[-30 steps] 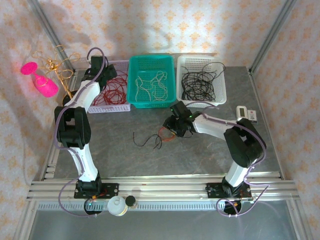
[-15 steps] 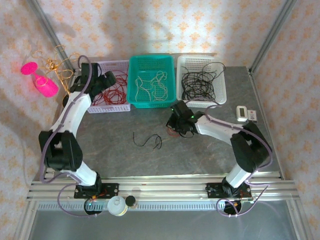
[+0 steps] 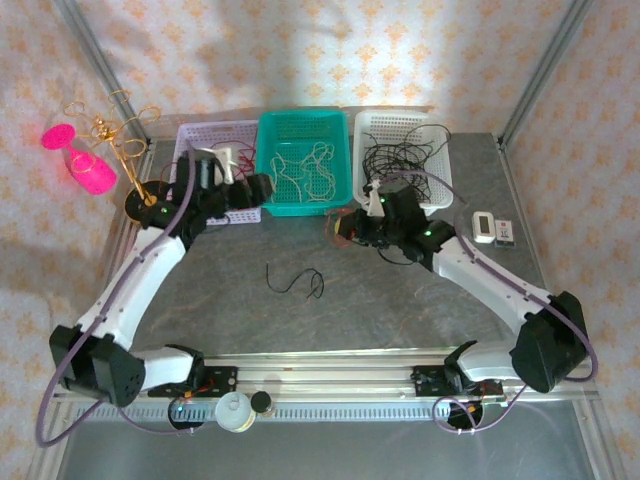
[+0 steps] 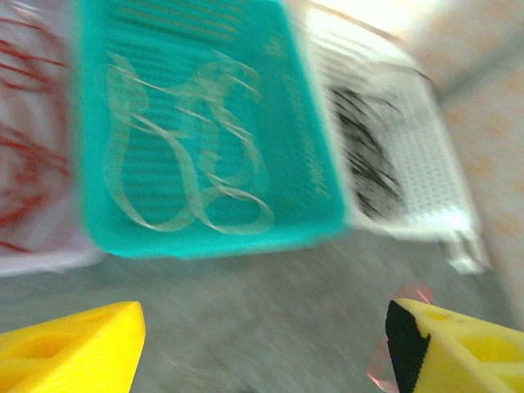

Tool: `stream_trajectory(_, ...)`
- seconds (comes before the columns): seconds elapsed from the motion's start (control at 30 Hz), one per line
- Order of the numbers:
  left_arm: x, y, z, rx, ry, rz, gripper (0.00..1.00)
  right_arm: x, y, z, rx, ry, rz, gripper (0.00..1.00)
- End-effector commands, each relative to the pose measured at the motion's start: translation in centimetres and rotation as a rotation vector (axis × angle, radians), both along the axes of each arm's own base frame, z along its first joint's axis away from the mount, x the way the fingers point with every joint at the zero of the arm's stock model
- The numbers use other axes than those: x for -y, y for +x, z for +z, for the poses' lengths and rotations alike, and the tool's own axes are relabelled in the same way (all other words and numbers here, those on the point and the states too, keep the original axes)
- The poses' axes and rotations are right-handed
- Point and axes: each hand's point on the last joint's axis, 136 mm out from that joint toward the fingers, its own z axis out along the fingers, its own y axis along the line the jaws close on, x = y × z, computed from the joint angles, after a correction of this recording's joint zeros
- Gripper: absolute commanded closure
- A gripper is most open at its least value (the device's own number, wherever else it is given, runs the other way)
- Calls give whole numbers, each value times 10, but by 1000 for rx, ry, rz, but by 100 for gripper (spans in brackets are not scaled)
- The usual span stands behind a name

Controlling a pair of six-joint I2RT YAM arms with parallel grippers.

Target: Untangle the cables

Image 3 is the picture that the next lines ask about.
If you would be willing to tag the pink wine glass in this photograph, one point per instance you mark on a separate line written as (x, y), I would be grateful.
(92, 175)

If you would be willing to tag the gold glass rack black base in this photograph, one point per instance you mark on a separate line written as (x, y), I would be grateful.
(132, 200)

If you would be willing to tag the white plastic basket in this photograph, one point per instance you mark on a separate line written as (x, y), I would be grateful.
(395, 120)

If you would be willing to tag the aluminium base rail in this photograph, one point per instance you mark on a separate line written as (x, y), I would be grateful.
(325, 372)

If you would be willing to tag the small black labelled device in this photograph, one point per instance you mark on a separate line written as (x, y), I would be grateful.
(505, 234)

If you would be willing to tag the white digital timer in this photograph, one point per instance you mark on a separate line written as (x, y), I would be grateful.
(483, 227)

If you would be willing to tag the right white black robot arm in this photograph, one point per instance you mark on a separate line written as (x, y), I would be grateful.
(480, 285)

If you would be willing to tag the teal plastic basket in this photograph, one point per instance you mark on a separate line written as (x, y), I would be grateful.
(300, 207)

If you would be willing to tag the aluminium frame post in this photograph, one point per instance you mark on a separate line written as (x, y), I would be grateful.
(545, 65)
(100, 65)

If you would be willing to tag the small black cap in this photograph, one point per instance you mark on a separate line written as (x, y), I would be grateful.
(260, 401)

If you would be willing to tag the lavender plastic basket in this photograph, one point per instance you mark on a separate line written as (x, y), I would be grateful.
(240, 131)

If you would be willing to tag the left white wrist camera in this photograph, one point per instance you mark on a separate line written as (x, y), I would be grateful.
(227, 162)

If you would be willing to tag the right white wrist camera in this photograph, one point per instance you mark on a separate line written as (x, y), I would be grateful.
(375, 202)

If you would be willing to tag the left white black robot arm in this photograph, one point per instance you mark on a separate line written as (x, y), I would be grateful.
(135, 280)

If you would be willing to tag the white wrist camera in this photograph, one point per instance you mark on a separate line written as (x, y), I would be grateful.
(375, 202)
(227, 162)

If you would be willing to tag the white plastic jar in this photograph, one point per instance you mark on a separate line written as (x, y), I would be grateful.
(234, 412)

